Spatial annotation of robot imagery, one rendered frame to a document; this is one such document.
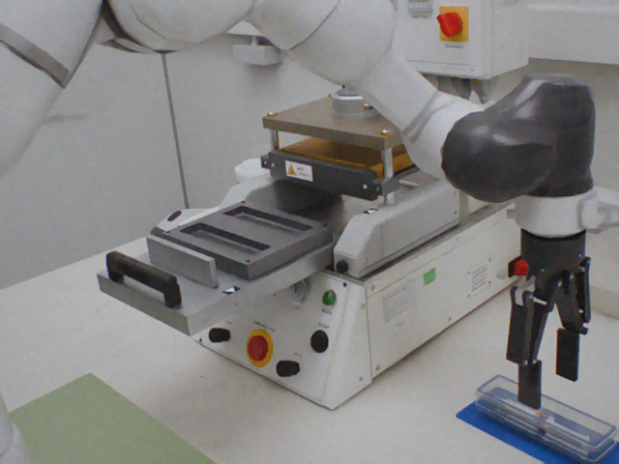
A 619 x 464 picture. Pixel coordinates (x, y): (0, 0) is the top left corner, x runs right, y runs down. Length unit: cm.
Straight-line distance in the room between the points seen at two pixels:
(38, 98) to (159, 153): 220
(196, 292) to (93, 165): 173
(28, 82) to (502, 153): 47
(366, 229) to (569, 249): 31
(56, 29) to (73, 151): 205
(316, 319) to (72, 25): 65
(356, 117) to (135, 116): 162
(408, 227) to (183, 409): 44
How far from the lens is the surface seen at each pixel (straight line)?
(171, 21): 62
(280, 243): 109
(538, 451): 108
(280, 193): 135
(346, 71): 76
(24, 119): 66
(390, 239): 114
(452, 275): 129
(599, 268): 146
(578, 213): 92
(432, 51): 133
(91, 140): 272
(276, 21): 73
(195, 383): 126
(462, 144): 84
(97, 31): 71
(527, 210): 92
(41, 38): 65
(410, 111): 91
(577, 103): 89
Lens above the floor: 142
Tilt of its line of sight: 22 degrees down
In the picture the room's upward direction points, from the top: 5 degrees counter-clockwise
